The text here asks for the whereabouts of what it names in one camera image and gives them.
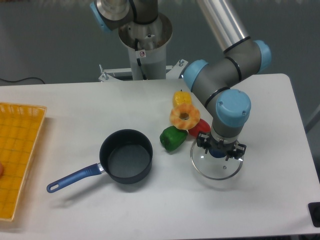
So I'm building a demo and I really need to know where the grey silver gripper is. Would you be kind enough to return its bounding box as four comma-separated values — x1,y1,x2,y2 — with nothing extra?
196,131,246,161

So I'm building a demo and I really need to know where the glass lid blue knob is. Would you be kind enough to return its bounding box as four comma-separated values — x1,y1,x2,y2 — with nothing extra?
190,140,243,181

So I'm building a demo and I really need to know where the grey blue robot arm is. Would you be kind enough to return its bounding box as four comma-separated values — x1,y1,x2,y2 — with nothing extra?
90,0,272,159

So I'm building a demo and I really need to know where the red toy bell pepper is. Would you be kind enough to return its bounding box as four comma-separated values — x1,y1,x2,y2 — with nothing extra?
188,118,211,138

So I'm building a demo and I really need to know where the green toy bell pepper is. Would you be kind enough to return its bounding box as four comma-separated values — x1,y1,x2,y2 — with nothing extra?
159,125,188,152

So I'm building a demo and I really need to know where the yellow toy bell pepper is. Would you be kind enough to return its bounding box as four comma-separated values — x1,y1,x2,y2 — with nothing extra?
172,90,192,107

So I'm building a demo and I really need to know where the black device at table edge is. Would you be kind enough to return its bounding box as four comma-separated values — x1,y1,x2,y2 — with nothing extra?
308,202,320,228

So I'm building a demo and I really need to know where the yellow plastic basket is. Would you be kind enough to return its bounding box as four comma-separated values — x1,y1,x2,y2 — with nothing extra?
0,102,47,222

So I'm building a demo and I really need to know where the orange toy donut ring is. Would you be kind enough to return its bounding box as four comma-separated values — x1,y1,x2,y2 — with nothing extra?
169,103,201,131

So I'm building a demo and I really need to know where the black saucepan blue handle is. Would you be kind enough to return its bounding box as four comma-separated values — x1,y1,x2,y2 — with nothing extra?
46,129,153,193

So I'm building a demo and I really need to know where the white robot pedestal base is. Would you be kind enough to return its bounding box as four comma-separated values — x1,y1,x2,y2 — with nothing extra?
98,13,189,82

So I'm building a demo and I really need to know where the black cable on floor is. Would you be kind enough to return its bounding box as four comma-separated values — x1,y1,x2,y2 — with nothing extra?
0,77,46,84

